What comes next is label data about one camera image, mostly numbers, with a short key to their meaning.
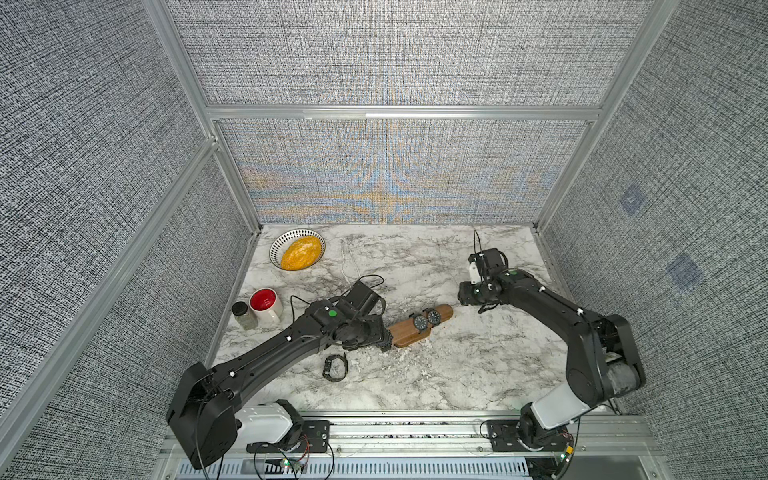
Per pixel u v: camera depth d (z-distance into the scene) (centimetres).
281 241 113
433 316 86
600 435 75
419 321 85
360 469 70
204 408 39
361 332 66
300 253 103
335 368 84
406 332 84
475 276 76
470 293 81
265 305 92
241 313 86
